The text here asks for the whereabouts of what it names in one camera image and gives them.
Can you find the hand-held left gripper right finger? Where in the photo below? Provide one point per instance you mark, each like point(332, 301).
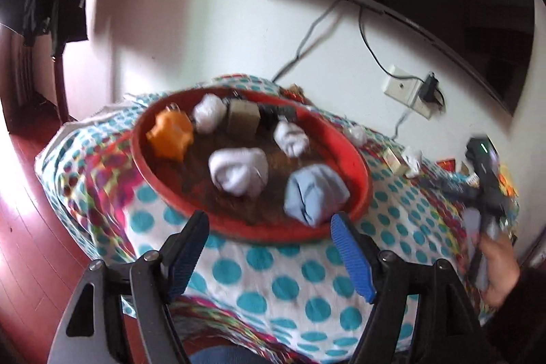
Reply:
point(352, 253)

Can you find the brown cardboard box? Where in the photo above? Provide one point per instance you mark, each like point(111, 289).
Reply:
point(243, 119)

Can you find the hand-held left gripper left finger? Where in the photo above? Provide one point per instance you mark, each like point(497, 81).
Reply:
point(187, 257)

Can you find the black power adapter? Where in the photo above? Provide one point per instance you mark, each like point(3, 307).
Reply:
point(430, 89)

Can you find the polka dot cloth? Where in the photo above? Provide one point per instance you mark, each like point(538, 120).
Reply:
point(273, 283)

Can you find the person's blue jeans leg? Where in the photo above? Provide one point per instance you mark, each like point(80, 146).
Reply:
point(230, 355)

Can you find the person's right forearm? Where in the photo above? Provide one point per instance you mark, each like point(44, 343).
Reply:
point(520, 321)

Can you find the orange rubber animal toy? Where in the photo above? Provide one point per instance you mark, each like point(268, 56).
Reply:
point(170, 133)

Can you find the red foil packet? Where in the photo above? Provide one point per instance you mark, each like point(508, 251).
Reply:
point(448, 165)

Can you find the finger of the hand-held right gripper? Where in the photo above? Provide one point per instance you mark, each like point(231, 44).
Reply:
point(452, 187)

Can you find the person's right hand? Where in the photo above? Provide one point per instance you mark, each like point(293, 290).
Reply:
point(503, 270)

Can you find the small white rolled sock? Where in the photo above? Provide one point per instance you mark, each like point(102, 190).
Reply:
point(291, 139)

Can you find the beige flat box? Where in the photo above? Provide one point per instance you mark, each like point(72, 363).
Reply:
point(394, 162)

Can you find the red round tray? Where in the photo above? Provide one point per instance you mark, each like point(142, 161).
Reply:
point(192, 193)

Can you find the dark wooden door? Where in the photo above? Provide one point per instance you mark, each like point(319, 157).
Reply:
point(34, 82)

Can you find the large white sock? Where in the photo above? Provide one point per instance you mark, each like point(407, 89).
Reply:
point(239, 172)

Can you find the crumpled clear plastic bag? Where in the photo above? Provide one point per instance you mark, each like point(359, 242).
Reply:
point(357, 134)

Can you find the white wall outlet plate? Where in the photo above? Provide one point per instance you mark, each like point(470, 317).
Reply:
point(420, 108)

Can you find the pale pink rolled sock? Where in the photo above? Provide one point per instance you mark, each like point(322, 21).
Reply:
point(210, 114)

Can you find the white wall socket plate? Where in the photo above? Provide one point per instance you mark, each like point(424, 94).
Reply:
point(399, 84)

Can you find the black plastic bag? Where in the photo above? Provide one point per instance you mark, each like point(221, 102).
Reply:
point(277, 116)

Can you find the blue-grey sock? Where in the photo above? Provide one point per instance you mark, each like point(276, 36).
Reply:
point(315, 195)

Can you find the red candy wrapper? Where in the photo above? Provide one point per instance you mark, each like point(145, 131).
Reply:
point(295, 93)

